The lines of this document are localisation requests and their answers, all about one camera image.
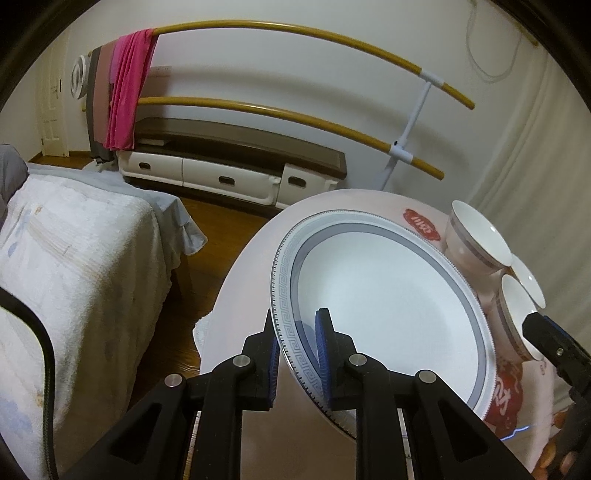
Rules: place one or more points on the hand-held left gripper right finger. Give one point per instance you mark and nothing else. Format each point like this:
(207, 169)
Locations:
(323, 364)

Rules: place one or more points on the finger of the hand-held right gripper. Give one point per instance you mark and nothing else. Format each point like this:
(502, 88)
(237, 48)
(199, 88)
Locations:
(558, 346)

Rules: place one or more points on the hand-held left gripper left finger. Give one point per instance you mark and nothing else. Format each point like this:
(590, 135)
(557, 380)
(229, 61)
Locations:
(271, 378)

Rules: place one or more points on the white bowl with grey band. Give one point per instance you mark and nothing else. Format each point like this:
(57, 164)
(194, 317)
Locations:
(531, 286)
(475, 244)
(510, 314)

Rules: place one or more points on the white plate with grey rim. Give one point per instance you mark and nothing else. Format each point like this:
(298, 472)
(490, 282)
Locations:
(383, 300)

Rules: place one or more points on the white lace undercloth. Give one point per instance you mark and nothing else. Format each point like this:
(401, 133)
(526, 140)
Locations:
(203, 330)

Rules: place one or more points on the white round table with red print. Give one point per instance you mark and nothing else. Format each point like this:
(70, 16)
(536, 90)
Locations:
(251, 286)

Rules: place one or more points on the white curtain with lace trim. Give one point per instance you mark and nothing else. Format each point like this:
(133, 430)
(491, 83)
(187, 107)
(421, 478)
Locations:
(545, 161)

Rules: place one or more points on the bed with white blanket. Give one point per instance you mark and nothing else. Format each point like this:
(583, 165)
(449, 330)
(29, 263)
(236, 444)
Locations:
(83, 277)

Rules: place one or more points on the brown and white low cabinet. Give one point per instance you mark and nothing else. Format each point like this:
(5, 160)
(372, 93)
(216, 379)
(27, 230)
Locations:
(231, 147)

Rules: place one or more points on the white barre stand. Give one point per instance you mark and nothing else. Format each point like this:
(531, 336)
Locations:
(415, 115)

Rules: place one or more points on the pink cloth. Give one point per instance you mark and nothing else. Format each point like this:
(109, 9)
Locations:
(129, 87)

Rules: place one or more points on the brown striped cloth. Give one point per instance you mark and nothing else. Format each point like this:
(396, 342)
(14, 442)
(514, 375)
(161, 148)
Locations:
(98, 101)

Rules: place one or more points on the grey pillow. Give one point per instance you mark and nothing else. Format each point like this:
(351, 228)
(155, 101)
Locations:
(11, 175)

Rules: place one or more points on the white door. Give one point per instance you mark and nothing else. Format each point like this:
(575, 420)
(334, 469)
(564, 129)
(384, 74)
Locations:
(53, 115)

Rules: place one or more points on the white round fan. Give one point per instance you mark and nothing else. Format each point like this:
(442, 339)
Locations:
(79, 76)

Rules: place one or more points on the short wooden barre rail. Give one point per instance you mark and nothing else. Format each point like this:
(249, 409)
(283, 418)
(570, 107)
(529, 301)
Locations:
(277, 113)

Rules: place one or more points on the white wall outlet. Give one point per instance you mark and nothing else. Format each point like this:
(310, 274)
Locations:
(161, 70)

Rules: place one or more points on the long wooden barre rail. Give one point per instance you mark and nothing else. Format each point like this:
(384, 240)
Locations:
(300, 34)

